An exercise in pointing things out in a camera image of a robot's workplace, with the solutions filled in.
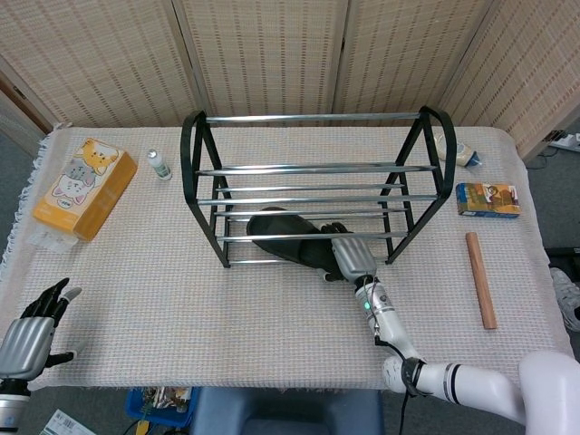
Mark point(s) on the wooden stick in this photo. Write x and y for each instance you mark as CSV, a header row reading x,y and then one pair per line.
x,y
481,281

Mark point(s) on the white power strip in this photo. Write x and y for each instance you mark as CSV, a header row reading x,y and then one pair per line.
x,y
568,141

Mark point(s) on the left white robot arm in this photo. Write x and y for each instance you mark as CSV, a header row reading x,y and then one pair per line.
x,y
9,403

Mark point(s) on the orange cat tissue pack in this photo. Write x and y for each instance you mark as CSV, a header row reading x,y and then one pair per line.
x,y
86,190

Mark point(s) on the black and chrome shoe rack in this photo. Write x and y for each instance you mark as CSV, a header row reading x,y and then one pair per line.
x,y
317,118

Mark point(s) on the blue plastic crate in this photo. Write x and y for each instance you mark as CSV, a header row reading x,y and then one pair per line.
x,y
136,405

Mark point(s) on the beige folding screen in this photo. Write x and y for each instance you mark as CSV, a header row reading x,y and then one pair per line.
x,y
272,54

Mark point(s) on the blue and orange carton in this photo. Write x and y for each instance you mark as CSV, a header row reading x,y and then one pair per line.
x,y
489,199

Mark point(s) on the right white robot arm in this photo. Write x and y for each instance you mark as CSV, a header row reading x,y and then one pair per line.
x,y
389,317

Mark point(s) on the black slipper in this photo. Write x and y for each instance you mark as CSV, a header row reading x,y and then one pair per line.
x,y
290,242

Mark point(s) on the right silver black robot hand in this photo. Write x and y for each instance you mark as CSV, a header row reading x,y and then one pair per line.
x,y
353,258

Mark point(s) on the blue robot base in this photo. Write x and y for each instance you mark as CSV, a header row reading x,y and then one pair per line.
x,y
290,412

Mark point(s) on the white printed paper sheet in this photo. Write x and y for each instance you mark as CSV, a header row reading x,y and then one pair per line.
x,y
63,423

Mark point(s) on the white sneaker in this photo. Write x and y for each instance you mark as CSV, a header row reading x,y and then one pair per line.
x,y
564,290

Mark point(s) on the cream squeeze bottle blue cap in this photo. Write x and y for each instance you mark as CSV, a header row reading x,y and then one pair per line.
x,y
464,154

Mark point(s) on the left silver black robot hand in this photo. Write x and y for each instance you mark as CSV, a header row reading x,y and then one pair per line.
x,y
25,344

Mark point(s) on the white woven tablecloth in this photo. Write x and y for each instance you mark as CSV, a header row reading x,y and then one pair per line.
x,y
181,308

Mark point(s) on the small clear bottle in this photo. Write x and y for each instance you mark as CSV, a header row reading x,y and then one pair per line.
x,y
159,165

